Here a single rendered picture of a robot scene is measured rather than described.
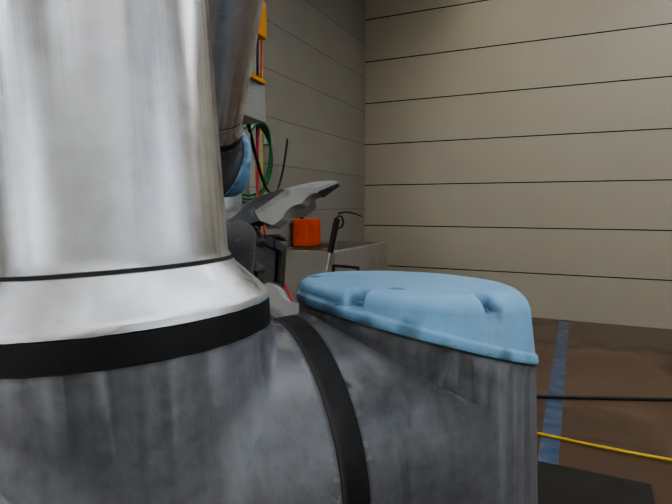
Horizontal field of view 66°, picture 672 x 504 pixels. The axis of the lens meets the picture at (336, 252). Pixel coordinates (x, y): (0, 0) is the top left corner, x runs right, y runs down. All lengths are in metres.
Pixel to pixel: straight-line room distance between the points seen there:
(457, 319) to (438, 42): 6.26
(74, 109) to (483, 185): 5.94
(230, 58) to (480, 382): 0.43
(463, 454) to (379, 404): 0.05
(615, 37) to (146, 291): 6.14
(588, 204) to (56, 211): 5.90
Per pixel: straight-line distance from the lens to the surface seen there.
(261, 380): 0.25
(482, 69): 6.30
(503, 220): 6.08
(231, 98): 0.61
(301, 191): 0.54
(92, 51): 0.24
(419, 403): 0.28
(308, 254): 4.33
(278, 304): 0.52
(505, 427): 0.31
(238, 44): 0.58
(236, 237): 0.55
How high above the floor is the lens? 1.24
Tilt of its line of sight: 5 degrees down
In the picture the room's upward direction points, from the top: straight up
